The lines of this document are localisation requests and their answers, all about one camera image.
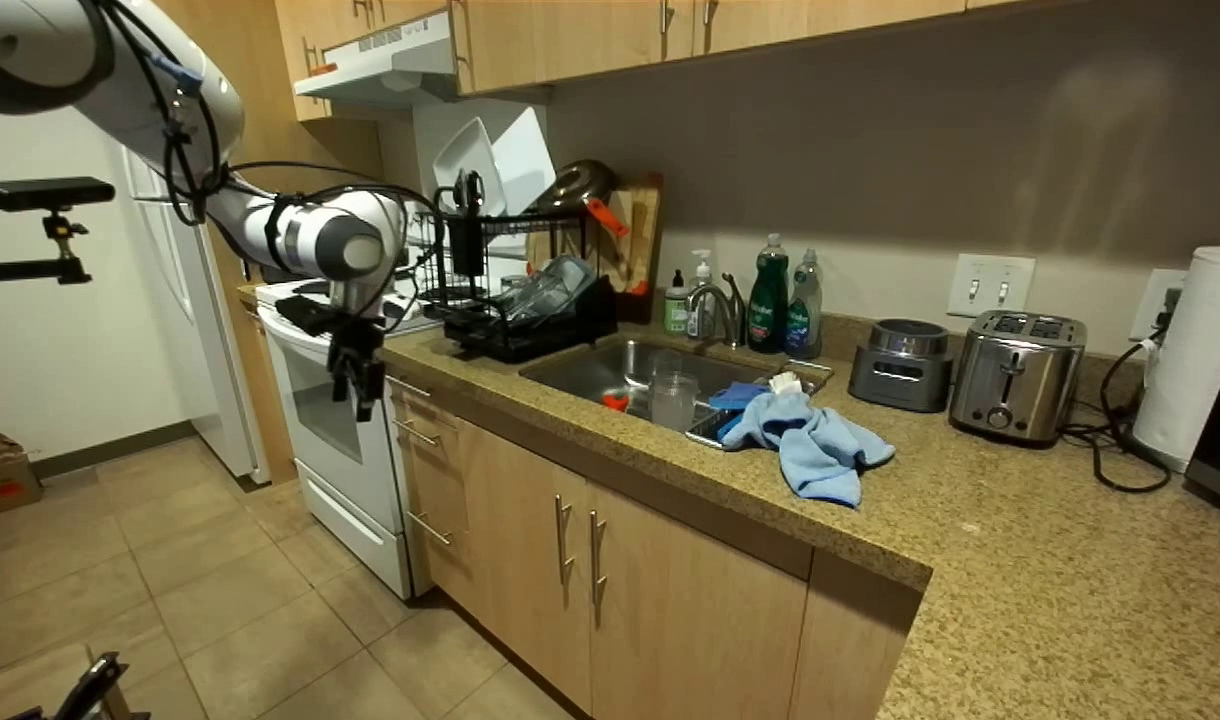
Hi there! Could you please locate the black appliance power cable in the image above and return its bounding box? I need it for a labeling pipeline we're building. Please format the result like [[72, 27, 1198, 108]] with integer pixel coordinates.
[[1065, 283, 1184, 496]]

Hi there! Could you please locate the stainless steel toaster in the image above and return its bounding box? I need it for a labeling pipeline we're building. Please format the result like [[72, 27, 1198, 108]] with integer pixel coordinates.
[[949, 309, 1089, 447]]

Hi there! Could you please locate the white light switch plate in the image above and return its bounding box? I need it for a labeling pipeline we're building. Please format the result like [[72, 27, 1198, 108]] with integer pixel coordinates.
[[945, 251, 1039, 320]]

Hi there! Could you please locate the blue cloth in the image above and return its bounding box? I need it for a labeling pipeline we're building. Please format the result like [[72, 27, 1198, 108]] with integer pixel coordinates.
[[694, 377, 901, 512]]

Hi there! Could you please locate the clear blue soap bottle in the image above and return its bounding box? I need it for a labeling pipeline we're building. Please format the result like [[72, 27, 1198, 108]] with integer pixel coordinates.
[[784, 247, 826, 360]]

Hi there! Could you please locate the steel kitchen sink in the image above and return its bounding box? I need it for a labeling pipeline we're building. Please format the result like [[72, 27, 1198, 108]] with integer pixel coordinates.
[[518, 332, 841, 436]]

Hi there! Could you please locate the clear drinking glass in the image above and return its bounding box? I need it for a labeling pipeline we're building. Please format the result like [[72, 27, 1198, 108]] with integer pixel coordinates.
[[643, 371, 703, 431]]

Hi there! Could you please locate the steel sink faucet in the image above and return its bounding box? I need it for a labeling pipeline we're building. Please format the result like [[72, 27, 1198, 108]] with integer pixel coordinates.
[[686, 272, 758, 352]]

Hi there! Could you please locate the small white bottle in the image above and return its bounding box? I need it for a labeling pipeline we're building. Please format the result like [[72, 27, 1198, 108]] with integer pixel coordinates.
[[659, 266, 695, 341]]

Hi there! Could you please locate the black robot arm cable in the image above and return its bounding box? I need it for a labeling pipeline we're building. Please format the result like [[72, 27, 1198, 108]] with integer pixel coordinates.
[[91, 0, 446, 302]]

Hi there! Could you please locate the clear glass container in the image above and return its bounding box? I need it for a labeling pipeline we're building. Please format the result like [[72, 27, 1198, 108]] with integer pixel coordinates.
[[501, 256, 602, 328]]

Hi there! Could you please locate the black wire dish rack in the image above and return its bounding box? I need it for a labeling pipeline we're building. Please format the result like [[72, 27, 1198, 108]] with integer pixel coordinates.
[[431, 168, 624, 367]]

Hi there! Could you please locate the dark steel pan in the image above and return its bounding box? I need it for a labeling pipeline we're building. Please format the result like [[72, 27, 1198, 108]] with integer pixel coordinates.
[[531, 156, 624, 220]]

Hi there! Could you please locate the white refrigerator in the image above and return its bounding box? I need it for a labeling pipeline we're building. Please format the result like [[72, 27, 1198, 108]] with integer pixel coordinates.
[[116, 135, 272, 489]]

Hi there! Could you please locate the white electric stove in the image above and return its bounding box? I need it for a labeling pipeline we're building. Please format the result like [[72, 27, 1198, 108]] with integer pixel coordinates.
[[254, 256, 439, 604]]

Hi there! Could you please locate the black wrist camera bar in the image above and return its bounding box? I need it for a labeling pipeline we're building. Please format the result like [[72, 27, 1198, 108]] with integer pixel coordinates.
[[276, 291, 374, 341]]

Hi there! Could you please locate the small silver container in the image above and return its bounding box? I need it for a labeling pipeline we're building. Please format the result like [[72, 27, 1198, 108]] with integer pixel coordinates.
[[845, 315, 955, 417]]

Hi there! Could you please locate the white range hood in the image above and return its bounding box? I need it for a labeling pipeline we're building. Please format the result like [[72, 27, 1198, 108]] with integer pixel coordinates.
[[287, 8, 461, 111]]

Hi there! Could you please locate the white paper towel roll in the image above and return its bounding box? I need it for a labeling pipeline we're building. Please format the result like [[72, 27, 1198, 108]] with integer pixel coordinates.
[[1130, 239, 1220, 472]]

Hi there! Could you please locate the wooden cabinet door steel handle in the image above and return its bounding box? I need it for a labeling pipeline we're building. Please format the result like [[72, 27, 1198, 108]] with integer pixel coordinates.
[[586, 481, 816, 720]]

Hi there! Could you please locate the wooden cutting board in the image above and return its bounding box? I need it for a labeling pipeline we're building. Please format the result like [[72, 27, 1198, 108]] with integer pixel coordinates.
[[606, 172, 670, 323]]

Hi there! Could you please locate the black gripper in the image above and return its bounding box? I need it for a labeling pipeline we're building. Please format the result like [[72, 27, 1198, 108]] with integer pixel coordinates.
[[319, 309, 390, 424]]

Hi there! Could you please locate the green dish soap bottle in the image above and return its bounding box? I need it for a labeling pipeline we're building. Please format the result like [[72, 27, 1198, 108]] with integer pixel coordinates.
[[744, 233, 798, 356]]

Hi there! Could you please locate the clear soap dispenser bottle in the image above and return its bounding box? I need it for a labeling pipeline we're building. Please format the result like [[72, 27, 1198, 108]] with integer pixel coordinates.
[[686, 247, 725, 345]]

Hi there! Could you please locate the black camera on stand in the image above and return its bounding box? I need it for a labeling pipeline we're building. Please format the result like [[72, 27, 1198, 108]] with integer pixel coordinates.
[[0, 172, 120, 291]]

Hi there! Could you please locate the wooden drawer stack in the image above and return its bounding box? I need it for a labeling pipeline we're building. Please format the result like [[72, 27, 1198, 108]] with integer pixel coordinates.
[[384, 377, 472, 613]]

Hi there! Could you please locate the black clamp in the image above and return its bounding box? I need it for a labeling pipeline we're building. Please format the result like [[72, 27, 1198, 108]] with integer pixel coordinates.
[[12, 646, 153, 720]]

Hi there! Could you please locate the orange spatula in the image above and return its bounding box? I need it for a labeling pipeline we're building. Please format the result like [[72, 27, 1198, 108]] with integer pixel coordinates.
[[581, 197, 631, 247]]

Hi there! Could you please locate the white wall outlet plate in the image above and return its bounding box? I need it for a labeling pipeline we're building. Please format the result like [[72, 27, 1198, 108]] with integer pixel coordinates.
[[1130, 264, 1188, 345]]

